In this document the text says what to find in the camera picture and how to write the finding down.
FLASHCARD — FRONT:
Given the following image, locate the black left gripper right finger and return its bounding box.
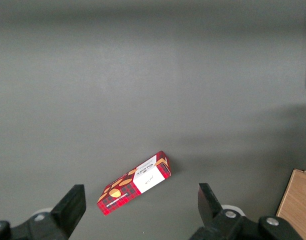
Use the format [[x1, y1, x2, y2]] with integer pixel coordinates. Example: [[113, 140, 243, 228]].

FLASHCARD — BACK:
[[190, 183, 302, 240]]

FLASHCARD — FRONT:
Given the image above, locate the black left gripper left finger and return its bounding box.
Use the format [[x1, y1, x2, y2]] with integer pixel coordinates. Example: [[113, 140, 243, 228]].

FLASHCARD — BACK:
[[0, 184, 87, 240]]

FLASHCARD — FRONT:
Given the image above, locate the wooden drawer cabinet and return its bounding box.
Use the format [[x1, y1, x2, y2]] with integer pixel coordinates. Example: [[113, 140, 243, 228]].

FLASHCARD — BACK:
[[276, 168, 306, 240]]

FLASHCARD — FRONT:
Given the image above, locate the red tartan shortbread box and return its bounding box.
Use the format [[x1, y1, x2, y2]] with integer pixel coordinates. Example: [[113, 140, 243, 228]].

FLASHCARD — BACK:
[[96, 150, 173, 217]]

